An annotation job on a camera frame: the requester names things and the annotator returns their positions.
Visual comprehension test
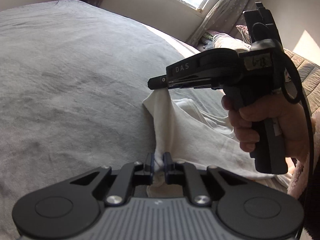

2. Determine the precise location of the beige patterned curtain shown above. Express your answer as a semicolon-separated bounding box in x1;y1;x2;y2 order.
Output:
187;0;258;47

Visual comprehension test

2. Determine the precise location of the person's right forearm sleeve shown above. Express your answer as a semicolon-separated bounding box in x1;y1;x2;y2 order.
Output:
286;109;320;240

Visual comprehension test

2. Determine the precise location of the grey bed sheet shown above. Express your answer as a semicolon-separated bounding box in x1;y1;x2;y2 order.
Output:
1;0;197;239

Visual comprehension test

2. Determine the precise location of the person's right hand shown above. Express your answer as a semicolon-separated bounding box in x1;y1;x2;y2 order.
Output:
221;94;310;162

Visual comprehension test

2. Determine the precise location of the white Winnie the Pooh sweatshirt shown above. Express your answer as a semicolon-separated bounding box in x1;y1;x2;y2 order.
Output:
143;89;294;197

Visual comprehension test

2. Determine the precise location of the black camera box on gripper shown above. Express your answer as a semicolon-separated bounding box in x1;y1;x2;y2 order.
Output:
242;2;283;49

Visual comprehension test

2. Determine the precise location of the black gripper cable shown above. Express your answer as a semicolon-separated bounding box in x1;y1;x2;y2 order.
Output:
251;22;316;196

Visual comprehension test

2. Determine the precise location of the grey quilted headboard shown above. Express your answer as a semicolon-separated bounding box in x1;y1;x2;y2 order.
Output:
284;49;319;115

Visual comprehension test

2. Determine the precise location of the pink grey pillow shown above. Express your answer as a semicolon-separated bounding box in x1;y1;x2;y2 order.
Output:
235;24;251;44

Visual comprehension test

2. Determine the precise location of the folded beige pink comforter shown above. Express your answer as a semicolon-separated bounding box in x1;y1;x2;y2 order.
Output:
212;33;251;53

